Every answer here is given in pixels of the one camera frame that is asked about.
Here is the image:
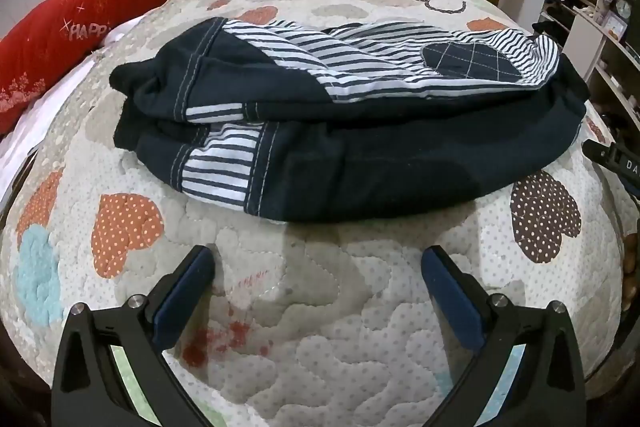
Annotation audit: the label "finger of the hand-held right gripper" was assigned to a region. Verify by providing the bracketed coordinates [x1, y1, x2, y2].
[581, 138, 623, 175]

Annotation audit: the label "shoe rack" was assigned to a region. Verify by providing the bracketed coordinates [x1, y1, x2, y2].
[531, 0, 610, 45]

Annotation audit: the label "black table clock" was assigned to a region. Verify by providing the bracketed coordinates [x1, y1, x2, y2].
[612, 0, 637, 28]

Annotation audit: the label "heart patterned quilt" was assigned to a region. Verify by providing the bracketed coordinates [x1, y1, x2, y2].
[0, 0, 640, 427]

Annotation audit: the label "long red pillow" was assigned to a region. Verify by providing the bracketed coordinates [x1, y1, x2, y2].
[0, 0, 236, 138]

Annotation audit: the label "white shelf unit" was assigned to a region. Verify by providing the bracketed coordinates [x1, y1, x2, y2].
[564, 1, 640, 134]

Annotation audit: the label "navy striped pants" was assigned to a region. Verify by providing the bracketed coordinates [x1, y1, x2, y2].
[110, 17, 588, 224]

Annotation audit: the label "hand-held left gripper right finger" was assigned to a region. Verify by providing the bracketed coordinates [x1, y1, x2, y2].
[421, 245, 587, 427]

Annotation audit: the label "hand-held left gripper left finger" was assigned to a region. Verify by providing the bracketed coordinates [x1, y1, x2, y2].
[50, 245, 216, 427]

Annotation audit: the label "white bed sheet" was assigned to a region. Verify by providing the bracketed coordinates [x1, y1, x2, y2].
[0, 24, 137, 208]

